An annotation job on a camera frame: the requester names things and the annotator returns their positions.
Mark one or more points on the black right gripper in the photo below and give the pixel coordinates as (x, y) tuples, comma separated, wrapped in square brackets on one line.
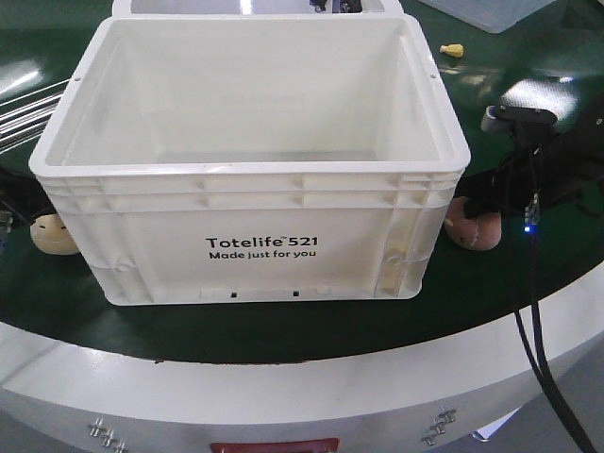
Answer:
[(546, 166)]

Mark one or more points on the brown round plush toy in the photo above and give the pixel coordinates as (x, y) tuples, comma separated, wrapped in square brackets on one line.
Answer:
[(480, 233)]

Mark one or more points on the white plastic tote box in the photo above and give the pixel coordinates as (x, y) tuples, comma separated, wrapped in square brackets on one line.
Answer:
[(251, 158)]

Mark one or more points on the cream round plush toy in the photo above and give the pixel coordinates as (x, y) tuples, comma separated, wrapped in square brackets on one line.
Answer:
[(50, 235)]

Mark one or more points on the small yellow toy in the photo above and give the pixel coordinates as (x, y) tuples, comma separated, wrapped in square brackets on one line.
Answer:
[(454, 50)]

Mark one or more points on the clear plastic tray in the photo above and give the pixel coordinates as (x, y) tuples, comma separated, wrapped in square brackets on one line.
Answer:
[(492, 16)]

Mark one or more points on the red warning label plate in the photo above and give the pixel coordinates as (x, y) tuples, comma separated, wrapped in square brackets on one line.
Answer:
[(310, 446)]

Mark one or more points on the chrome guide rail bars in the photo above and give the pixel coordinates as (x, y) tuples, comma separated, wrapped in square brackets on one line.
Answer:
[(25, 117)]

